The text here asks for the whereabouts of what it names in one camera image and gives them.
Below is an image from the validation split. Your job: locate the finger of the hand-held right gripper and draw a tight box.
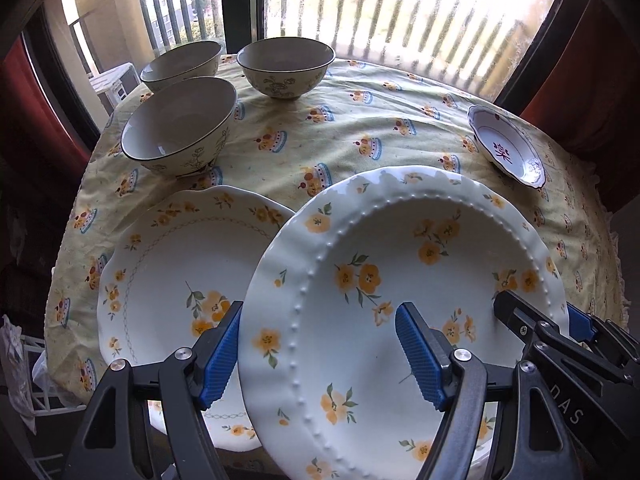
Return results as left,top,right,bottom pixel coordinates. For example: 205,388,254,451
566,304,640,367
493,288,627,387

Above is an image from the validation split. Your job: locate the yellow printed tablecloth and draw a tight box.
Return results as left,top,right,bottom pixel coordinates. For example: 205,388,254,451
44,52,632,466

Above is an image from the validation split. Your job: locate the red curtain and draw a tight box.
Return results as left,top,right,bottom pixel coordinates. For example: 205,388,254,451
520,0,640,211
0,35,93,173

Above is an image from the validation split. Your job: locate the white outdoor air conditioner unit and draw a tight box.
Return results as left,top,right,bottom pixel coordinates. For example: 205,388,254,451
89,62,142,116

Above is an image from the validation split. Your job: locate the balcony railing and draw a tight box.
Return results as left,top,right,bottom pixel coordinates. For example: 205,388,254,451
67,0,566,101

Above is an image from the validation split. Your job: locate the white wire rack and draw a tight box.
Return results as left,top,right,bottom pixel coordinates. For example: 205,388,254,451
15,335,88,413

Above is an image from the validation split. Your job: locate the beaded yellow floral plate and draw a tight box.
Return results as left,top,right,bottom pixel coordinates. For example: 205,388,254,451
237,165,571,480

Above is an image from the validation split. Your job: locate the small white red-flower dish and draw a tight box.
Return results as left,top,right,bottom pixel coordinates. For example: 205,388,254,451
467,105,546,191

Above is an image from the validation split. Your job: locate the black window frame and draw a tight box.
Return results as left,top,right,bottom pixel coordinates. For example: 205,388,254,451
20,0,593,153

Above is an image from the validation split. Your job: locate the cream floral bowl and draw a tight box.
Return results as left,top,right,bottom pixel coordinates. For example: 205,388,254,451
120,76,238,177
140,40,223,93
236,37,336,101

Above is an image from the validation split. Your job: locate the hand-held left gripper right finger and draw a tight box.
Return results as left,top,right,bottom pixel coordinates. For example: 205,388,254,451
394,301,578,480

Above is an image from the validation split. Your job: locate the white plastic bag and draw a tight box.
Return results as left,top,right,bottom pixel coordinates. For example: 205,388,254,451
0,314,38,433

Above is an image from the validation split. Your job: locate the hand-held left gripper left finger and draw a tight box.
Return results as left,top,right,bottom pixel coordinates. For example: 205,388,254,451
62,300,246,480

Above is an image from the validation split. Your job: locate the chain-patterned yellow floral plate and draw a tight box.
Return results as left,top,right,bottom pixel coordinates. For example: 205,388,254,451
96,185,296,453

